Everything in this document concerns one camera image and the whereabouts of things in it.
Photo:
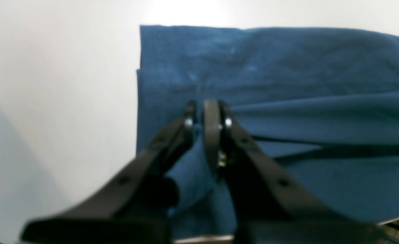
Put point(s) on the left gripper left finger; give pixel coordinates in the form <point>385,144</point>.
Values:
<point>131,207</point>

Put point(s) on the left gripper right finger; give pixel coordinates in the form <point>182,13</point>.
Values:
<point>270,206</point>

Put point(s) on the dark blue t-shirt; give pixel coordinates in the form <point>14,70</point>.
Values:
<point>322,102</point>

